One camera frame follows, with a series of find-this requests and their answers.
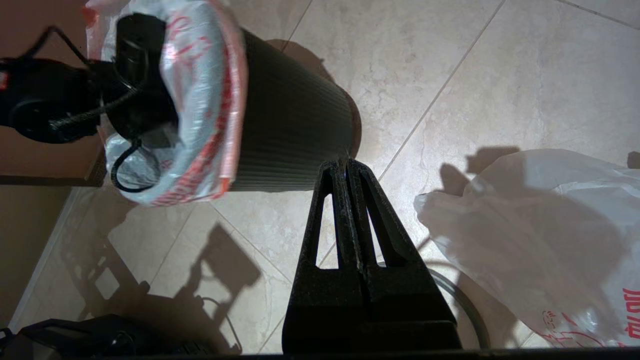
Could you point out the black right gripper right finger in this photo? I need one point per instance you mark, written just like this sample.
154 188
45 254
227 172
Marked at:
405 305

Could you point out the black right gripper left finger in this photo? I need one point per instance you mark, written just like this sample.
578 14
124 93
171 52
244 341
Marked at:
325 310

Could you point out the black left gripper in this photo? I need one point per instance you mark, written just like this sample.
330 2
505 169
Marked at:
140 75

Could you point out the white and red plastic bag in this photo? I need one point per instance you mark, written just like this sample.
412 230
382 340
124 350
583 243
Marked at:
210 100

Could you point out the spare white red plastic bag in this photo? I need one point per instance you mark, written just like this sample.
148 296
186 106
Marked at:
550 250

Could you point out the grey robot base chassis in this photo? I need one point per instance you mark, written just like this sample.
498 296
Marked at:
100 337

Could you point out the black round trash bin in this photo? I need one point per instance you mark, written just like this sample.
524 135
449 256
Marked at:
295 130

